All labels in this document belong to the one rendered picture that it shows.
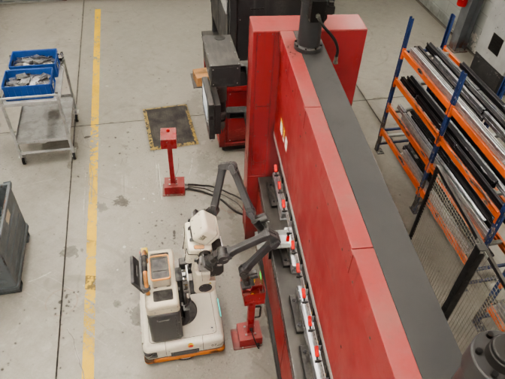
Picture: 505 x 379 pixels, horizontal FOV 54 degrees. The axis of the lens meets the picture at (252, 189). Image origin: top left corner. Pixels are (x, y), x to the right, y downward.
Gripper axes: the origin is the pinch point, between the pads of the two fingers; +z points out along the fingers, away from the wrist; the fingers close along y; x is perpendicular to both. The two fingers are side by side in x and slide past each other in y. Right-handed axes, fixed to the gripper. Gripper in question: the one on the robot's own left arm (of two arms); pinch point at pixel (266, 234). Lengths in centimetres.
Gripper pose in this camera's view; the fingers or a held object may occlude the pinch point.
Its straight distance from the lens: 383.3
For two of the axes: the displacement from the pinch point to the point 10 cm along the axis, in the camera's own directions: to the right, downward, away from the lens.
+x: -8.8, 4.1, 2.5
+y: -1.2, -6.9, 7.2
